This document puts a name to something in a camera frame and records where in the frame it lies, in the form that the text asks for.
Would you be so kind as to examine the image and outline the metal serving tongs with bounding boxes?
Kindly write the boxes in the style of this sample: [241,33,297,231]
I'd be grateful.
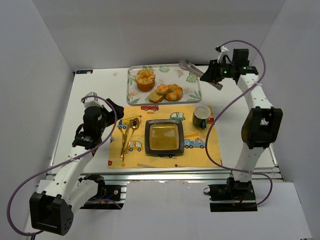
[179,59,223,91]

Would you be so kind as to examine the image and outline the twisted ring bread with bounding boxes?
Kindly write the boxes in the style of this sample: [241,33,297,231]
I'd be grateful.
[165,84,183,102]

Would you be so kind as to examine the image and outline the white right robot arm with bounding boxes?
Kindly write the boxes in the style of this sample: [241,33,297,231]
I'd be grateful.
[200,46,283,188]

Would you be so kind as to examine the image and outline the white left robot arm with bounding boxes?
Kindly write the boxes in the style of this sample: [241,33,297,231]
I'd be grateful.
[29,97,124,236]

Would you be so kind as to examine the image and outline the sliced bread piece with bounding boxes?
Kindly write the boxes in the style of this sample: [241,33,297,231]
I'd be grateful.
[148,91,166,104]

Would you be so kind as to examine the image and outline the gold fork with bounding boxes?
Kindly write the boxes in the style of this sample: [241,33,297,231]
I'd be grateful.
[120,127,129,162]

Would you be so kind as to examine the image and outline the gold knife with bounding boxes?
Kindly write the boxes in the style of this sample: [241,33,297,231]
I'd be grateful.
[120,119,133,161]

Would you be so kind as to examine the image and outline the gold spoon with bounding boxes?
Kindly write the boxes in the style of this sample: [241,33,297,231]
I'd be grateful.
[124,117,140,154]

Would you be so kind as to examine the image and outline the yellow vehicle-print placemat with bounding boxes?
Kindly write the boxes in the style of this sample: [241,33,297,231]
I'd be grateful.
[108,105,222,169]

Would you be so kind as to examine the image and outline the green mug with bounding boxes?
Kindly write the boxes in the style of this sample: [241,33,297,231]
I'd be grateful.
[192,105,211,130]

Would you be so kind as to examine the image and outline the floral serving tray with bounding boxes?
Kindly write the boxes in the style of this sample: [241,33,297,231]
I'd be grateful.
[126,63,203,106]

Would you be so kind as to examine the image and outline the sugar-topped round cake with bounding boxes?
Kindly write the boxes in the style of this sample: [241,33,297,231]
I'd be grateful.
[135,69,156,92]

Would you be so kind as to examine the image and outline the dark square plate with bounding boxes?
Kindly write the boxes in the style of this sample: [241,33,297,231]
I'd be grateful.
[144,119,184,158]

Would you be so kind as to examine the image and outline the small round bun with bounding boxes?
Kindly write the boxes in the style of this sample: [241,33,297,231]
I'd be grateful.
[156,84,169,95]

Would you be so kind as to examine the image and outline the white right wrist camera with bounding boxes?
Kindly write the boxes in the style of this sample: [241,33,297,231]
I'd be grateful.
[215,45,229,64]

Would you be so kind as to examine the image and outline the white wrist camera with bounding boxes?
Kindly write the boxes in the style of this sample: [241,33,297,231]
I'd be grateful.
[215,45,229,64]
[80,91,103,108]

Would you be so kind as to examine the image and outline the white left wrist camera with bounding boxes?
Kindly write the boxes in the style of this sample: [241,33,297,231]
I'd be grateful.
[80,91,103,108]

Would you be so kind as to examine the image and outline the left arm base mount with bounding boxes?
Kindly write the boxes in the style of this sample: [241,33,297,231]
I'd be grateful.
[77,174,126,202]

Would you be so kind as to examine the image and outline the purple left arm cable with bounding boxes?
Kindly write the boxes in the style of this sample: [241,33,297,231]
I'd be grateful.
[6,95,119,237]

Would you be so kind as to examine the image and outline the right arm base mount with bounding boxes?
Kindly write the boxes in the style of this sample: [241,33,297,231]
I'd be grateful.
[203,177,258,213]

